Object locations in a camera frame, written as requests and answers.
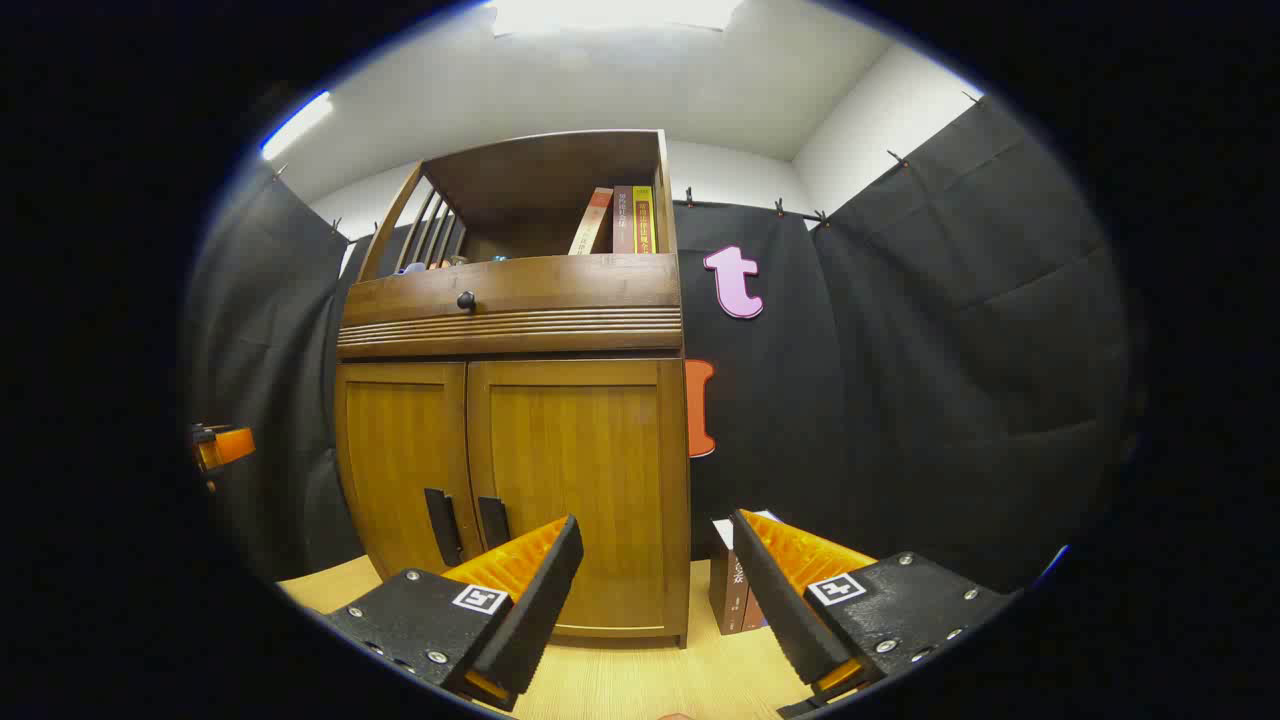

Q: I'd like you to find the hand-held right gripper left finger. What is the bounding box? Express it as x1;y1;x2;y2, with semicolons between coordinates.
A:
318;514;586;713

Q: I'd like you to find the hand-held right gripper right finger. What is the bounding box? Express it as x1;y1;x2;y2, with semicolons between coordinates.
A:
728;508;1021;713

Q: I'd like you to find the black door handle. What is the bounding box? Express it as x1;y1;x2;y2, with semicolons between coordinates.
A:
478;496;512;551
424;488;464;567

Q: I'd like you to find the wooden shoe cabinet door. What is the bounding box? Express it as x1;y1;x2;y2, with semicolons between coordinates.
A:
335;362;481;581
467;358;689;638

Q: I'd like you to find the wooden double-door shoe cabinet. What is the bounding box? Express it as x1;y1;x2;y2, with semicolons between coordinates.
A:
335;128;693;649

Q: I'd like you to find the dark brown book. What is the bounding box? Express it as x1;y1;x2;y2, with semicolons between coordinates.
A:
708;518;753;636

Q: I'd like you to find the black backdrop cloth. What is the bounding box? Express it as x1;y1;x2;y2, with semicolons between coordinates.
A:
185;95;1136;601

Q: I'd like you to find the ceiling tube light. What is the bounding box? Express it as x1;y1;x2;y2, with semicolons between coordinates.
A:
260;90;334;161

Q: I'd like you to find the tan book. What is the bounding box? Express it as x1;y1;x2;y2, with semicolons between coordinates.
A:
568;187;614;256

